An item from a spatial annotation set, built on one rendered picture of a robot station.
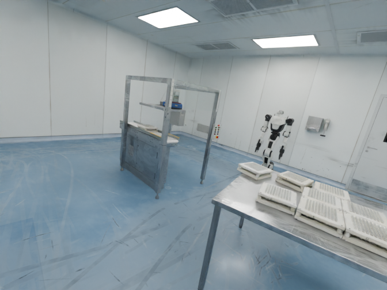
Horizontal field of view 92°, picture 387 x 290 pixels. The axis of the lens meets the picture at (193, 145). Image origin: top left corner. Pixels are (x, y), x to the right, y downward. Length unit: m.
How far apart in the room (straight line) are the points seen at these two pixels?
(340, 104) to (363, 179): 1.73
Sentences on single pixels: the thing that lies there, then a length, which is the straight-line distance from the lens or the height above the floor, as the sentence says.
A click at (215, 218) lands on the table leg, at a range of 1.40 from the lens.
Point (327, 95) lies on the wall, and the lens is 5.52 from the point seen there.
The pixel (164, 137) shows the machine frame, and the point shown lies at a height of 0.91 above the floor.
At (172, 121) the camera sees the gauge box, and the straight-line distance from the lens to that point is 2.75.
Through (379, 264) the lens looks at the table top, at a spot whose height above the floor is 0.82.
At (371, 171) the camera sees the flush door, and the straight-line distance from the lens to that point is 5.55.
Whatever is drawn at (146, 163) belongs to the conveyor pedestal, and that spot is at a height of 0.35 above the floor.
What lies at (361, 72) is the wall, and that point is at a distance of 5.56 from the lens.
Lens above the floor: 1.46
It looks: 14 degrees down
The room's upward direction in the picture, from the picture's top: 9 degrees clockwise
